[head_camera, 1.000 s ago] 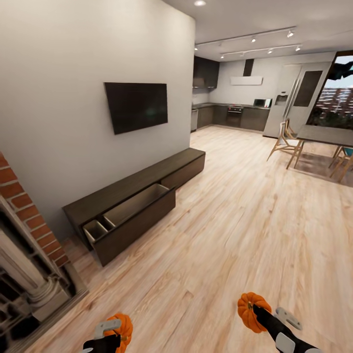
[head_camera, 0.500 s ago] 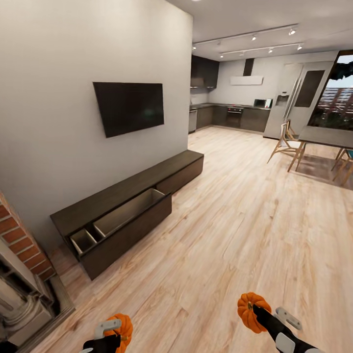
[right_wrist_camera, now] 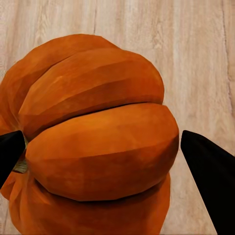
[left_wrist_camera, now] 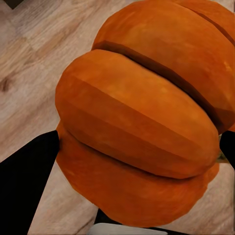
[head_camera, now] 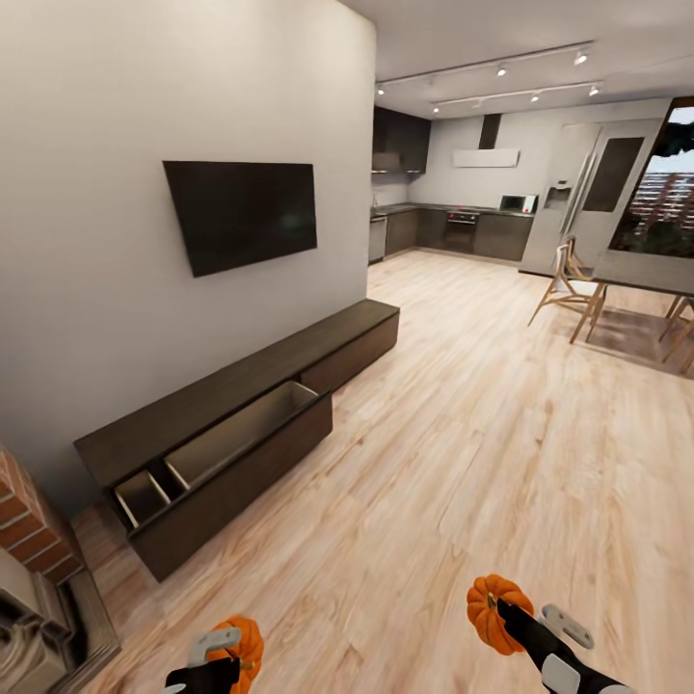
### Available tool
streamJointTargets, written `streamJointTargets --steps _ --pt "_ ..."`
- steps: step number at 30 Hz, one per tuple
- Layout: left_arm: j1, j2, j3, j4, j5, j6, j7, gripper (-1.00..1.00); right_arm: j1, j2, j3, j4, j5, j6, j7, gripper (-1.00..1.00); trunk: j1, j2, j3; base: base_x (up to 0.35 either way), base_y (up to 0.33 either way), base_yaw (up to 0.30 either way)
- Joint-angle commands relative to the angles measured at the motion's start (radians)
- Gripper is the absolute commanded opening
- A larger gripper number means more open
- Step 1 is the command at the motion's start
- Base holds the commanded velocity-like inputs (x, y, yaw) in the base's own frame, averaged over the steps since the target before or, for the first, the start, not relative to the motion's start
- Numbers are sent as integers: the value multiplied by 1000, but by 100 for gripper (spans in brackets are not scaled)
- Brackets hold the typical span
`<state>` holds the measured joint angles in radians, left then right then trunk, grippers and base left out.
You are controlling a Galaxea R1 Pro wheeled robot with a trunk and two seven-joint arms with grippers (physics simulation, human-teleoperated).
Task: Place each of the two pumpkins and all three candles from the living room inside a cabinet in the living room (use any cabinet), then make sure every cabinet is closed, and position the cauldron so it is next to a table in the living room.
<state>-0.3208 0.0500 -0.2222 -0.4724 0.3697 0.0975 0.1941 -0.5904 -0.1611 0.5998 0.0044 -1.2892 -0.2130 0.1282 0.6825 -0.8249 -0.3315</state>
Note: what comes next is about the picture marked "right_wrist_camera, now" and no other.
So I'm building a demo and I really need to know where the pumpkin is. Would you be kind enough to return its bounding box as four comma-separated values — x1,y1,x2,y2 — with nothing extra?
0,34,179,235

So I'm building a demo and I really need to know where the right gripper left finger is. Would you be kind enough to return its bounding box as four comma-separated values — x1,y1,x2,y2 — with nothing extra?
0,130,25,189

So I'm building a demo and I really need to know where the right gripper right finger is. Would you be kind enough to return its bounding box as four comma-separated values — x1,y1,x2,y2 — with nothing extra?
181,130,235,235

